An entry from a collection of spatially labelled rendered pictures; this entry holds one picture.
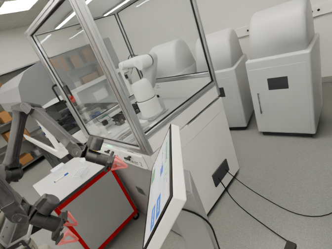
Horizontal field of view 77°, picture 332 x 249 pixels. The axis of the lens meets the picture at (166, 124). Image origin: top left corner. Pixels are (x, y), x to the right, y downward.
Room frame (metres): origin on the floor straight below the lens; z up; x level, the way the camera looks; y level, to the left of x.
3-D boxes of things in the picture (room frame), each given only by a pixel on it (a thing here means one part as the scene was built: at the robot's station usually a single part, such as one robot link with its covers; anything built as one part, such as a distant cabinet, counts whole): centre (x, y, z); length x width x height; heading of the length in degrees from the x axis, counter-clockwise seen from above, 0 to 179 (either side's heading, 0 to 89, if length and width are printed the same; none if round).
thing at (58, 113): (3.19, 1.31, 1.13); 1.78 x 1.14 x 0.45; 38
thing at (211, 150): (1.90, 0.12, 0.40); 1.03 x 0.95 x 0.80; 38
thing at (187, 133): (1.90, 0.12, 0.87); 1.02 x 0.95 x 0.14; 38
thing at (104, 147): (1.64, 0.52, 0.87); 0.29 x 0.02 x 0.11; 38
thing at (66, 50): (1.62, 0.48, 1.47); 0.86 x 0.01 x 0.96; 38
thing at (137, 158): (1.39, 0.33, 0.87); 0.29 x 0.02 x 0.11; 38
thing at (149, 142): (1.90, 0.12, 1.47); 1.02 x 0.95 x 1.04; 38
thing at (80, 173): (1.67, 0.88, 0.78); 0.12 x 0.08 x 0.04; 159
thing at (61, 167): (1.92, 1.17, 0.79); 0.13 x 0.09 x 0.05; 129
